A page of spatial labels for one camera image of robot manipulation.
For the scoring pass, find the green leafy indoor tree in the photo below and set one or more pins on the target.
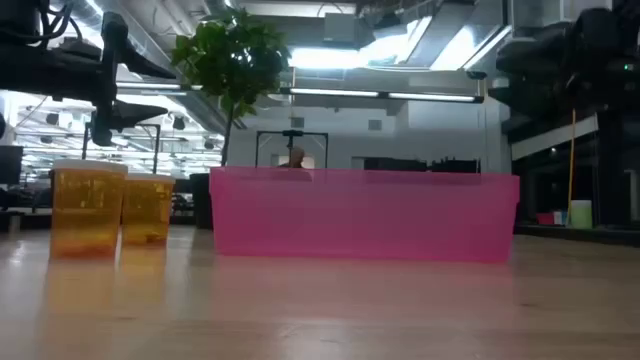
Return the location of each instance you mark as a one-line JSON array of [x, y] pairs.
[[232, 60]]

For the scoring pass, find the long ceiling light bar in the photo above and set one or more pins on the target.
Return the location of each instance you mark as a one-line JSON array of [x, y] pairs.
[[380, 94]]

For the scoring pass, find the grey ceiling air unit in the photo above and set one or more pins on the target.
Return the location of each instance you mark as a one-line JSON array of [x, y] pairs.
[[340, 27]]

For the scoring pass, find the white and blue box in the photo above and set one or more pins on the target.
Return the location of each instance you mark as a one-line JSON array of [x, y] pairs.
[[559, 218]]

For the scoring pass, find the black monitor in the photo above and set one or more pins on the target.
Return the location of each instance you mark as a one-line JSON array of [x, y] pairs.
[[11, 165]]

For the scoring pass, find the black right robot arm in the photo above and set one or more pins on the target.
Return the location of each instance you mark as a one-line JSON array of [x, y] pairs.
[[607, 45]]

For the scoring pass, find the black camera stand frame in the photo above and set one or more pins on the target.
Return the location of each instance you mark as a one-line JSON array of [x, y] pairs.
[[292, 134]]

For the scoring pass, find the person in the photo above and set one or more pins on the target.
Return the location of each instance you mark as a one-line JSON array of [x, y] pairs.
[[297, 157]]

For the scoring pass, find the pink translucent plastic basket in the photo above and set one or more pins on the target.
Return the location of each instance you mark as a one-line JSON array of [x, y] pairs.
[[365, 215]]

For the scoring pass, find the black security camera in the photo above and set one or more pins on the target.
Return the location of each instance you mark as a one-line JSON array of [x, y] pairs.
[[476, 75]]

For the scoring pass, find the light green container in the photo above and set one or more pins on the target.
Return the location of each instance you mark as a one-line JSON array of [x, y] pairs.
[[581, 215]]

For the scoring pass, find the orange plastic cup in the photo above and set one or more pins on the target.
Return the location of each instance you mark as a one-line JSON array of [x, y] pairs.
[[148, 210], [87, 210]]

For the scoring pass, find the red box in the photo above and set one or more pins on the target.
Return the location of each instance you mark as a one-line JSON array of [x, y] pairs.
[[545, 219]]

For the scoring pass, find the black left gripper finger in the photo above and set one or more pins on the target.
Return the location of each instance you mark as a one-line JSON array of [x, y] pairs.
[[142, 62], [132, 114]]

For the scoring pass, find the black plant pot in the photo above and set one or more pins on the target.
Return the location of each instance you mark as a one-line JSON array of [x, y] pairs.
[[201, 200]]

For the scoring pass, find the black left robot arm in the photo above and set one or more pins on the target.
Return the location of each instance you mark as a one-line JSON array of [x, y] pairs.
[[17, 17]]

